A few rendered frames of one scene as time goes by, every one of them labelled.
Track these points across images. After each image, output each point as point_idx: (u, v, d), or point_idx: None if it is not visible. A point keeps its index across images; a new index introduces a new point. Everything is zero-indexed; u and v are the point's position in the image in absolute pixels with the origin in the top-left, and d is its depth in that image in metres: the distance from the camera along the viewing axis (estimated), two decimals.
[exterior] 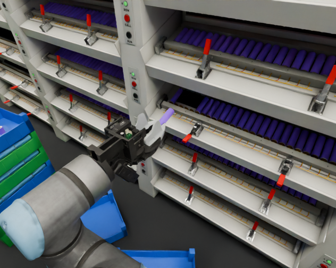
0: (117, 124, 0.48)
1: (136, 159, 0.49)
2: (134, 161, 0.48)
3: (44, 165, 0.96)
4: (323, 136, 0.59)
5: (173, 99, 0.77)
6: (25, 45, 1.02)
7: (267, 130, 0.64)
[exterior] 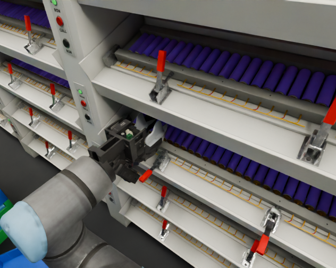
0: (117, 125, 0.48)
1: (137, 160, 0.49)
2: (135, 162, 0.48)
3: None
4: None
5: (136, 121, 0.62)
6: None
7: (248, 166, 0.50)
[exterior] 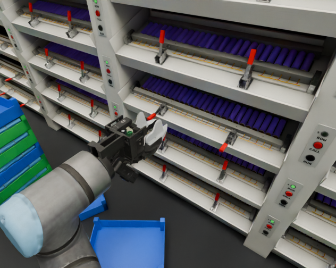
0: (118, 122, 0.48)
1: (136, 158, 0.48)
2: (134, 160, 0.48)
3: (34, 147, 1.07)
4: (263, 113, 0.70)
5: (144, 85, 0.88)
6: (17, 40, 1.13)
7: (219, 109, 0.75)
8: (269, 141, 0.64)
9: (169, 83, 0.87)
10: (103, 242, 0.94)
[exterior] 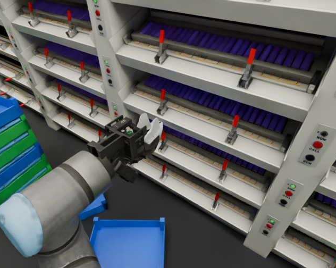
0: (117, 122, 0.48)
1: (136, 158, 0.48)
2: (134, 160, 0.48)
3: (34, 147, 1.07)
4: (265, 109, 0.71)
5: (146, 82, 0.89)
6: (17, 40, 1.13)
7: (221, 106, 0.76)
8: (272, 135, 0.65)
9: (171, 80, 0.87)
10: (103, 242, 0.94)
